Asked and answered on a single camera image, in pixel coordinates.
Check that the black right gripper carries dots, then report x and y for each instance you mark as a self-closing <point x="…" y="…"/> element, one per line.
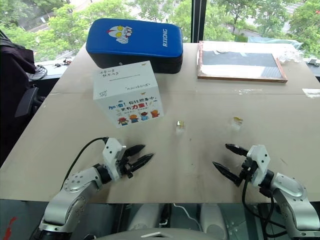
<point x="248" y="168"/>

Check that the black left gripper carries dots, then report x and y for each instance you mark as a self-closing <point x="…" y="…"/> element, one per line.
<point x="125" y="167"/>

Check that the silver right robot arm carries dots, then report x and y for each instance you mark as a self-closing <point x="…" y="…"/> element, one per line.
<point x="290" y="192"/>

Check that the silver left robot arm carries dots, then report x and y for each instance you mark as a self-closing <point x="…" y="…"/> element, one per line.
<point x="75" y="186"/>

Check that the white printed cardboard box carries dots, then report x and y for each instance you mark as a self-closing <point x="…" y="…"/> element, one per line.
<point x="125" y="85"/>

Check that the small clear plastic cube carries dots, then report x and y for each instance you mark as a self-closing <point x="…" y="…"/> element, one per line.
<point x="180" y="125"/>
<point x="236" y="122"/>

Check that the white rounded robot leg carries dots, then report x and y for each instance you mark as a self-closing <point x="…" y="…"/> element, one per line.
<point x="212" y="220"/>
<point x="146" y="216"/>

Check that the wooden framed blackboard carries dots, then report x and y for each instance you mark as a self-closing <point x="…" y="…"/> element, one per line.
<point x="240" y="62"/>

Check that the blue padded cartoon cushion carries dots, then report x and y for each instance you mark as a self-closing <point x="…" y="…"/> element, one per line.
<point x="140" y="42"/>

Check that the clear plastic wrap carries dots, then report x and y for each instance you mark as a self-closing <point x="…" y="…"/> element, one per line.
<point x="287" y="50"/>

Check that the small grey object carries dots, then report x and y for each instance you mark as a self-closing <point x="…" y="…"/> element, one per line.
<point x="314" y="62"/>

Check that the black office chair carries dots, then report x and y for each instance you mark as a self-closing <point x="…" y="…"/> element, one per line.
<point x="15" y="70"/>

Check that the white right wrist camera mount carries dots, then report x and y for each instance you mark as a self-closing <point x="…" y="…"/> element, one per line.
<point x="260" y="160"/>

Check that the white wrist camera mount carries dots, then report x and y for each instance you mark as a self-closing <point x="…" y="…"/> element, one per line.
<point x="260" y="160"/>
<point x="111" y="152"/>

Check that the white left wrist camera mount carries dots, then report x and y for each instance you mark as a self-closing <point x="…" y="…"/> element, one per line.
<point x="111" y="152"/>

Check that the black window frame post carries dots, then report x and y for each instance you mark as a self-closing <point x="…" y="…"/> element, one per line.
<point x="198" y="20"/>

